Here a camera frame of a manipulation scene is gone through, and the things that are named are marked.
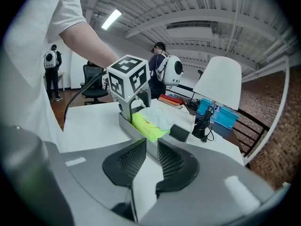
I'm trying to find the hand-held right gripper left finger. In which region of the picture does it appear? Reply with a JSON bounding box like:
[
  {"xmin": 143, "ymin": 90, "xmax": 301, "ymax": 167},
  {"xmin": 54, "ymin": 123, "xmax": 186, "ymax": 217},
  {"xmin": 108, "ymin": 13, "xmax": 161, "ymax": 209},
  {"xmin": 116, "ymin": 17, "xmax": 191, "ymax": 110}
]
[{"xmin": 46, "ymin": 137, "xmax": 148, "ymax": 221}]

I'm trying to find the small white desk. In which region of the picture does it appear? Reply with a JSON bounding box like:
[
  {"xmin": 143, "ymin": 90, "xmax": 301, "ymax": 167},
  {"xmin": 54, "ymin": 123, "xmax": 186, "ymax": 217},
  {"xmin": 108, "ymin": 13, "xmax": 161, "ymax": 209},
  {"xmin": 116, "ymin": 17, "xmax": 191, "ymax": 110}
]
[{"xmin": 43, "ymin": 72, "xmax": 65, "ymax": 92}]

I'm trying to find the black cable bundle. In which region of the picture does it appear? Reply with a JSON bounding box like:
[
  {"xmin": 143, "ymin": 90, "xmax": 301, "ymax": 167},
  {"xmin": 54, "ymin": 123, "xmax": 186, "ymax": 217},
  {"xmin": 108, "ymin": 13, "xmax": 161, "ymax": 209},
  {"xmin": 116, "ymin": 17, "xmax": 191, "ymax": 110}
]
[{"xmin": 192, "ymin": 105, "xmax": 215, "ymax": 144}]

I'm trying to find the white lamp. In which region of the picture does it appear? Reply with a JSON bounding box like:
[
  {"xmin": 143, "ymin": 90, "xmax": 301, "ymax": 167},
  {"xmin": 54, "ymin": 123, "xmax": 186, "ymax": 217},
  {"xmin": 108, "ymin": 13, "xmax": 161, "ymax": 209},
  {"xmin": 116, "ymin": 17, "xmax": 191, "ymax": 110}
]
[{"xmin": 192, "ymin": 56, "xmax": 243, "ymax": 111}]

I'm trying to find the person's white shirt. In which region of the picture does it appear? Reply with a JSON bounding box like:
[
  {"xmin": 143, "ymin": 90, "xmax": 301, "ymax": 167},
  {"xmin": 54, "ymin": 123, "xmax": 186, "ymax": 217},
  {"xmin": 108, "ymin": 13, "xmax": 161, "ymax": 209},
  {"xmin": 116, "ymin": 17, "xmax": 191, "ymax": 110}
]
[{"xmin": 0, "ymin": 0, "xmax": 87, "ymax": 152}]

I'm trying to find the white cloth sheet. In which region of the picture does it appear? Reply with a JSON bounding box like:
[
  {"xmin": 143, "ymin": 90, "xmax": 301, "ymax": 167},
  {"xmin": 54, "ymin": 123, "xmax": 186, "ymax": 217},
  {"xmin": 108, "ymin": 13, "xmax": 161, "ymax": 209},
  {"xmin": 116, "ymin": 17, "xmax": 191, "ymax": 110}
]
[{"xmin": 138, "ymin": 99, "xmax": 196, "ymax": 132}]

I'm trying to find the black stair railing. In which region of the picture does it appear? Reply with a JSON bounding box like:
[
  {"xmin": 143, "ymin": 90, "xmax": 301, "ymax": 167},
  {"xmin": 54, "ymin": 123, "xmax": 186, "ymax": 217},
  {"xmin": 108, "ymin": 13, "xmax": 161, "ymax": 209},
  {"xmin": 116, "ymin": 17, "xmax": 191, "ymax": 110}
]
[{"xmin": 232, "ymin": 108, "xmax": 270, "ymax": 158}]

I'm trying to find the person's left forearm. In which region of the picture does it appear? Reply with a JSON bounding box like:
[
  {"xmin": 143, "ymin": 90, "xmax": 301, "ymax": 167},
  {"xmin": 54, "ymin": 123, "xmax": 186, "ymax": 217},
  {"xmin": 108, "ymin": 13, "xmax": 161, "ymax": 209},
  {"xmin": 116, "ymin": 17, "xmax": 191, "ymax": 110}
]
[{"xmin": 58, "ymin": 21, "xmax": 120, "ymax": 68}]

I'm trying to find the black mesh office chair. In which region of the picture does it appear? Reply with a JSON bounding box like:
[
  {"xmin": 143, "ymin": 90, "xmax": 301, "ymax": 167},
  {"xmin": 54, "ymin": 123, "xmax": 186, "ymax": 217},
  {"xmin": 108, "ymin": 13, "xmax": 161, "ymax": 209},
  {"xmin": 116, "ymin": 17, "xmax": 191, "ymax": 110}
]
[{"xmin": 80, "ymin": 64, "xmax": 109, "ymax": 106}]

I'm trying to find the ceiling strip light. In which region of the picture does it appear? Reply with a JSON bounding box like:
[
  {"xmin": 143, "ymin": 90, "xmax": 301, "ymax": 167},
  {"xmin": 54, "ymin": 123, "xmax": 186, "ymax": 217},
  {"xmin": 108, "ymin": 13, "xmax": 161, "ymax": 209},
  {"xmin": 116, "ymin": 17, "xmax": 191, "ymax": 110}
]
[{"xmin": 101, "ymin": 8, "xmax": 123, "ymax": 31}]

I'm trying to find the clear water bottle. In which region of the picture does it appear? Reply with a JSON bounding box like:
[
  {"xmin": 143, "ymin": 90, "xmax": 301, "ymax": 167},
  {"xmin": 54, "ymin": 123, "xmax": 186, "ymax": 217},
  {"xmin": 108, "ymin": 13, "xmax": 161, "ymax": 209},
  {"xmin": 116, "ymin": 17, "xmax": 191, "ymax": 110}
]
[{"xmin": 210, "ymin": 103, "xmax": 223, "ymax": 124}]

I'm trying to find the blue plastic bin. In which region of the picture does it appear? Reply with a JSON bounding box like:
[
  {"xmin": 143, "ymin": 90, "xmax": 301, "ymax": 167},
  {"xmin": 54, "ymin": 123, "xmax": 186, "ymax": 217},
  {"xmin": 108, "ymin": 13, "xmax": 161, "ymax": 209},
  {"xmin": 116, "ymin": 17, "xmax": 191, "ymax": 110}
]
[{"xmin": 196, "ymin": 98, "xmax": 240, "ymax": 130}]

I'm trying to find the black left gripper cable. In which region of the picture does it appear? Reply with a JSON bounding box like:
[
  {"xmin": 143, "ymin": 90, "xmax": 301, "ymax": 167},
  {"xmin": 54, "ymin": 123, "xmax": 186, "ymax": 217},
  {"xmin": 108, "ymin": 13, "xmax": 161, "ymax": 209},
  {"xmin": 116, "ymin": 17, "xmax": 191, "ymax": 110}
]
[{"xmin": 64, "ymin": 70, "xmax": 108, "ymax": 122}]

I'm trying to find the red and orange stack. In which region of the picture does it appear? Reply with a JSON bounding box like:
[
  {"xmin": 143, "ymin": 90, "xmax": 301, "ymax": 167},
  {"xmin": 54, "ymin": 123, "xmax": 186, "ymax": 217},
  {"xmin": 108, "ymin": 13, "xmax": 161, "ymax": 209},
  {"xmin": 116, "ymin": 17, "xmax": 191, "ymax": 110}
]
[{"xmin": 158, "ymin": 93, "xmax": 186, "ymax": 107}]

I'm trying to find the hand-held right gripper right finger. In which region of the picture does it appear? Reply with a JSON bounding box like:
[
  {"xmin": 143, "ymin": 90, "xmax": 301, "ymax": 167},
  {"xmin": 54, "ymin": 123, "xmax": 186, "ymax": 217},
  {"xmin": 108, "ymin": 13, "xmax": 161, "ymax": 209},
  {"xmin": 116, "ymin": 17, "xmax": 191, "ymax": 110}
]
[{"xmin": 156, "ymin": 137, "xmax": 276, "ymax": 221}]

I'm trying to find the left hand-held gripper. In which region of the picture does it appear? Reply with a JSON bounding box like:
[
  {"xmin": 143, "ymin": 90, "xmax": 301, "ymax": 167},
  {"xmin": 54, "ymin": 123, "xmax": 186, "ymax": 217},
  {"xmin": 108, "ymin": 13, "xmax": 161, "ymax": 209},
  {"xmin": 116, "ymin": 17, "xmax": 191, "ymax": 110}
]
[{"xmin": 106, "ymin": 54, "xmax": 152, "ymax": 124}]

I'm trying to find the grey box with lid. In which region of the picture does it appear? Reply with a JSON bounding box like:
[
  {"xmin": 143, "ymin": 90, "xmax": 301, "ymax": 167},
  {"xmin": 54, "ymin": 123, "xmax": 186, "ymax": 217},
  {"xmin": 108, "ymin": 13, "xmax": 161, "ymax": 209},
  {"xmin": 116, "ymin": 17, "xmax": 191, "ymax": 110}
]
[{"xmin": 118, "ymin": 112, "xmax": 190, "ymax": 161}]

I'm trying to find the yellow-green cloth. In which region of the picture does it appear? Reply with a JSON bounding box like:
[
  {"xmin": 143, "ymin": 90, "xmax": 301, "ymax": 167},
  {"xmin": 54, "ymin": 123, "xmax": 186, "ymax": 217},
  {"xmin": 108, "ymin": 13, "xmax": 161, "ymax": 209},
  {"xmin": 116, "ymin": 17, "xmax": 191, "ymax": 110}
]
[{"xmin": 131, "ymin": 112, "xmax": 170, "ymax": 143}]

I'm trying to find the white railing pipe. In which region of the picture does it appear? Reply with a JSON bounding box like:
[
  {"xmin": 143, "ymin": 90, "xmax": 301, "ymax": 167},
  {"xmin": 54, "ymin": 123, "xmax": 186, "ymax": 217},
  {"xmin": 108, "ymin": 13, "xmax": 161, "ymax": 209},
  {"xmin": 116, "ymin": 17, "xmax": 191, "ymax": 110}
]
[{"xmin": 241, "ymin": 55, "xmax": 292, "ymax": 166}]

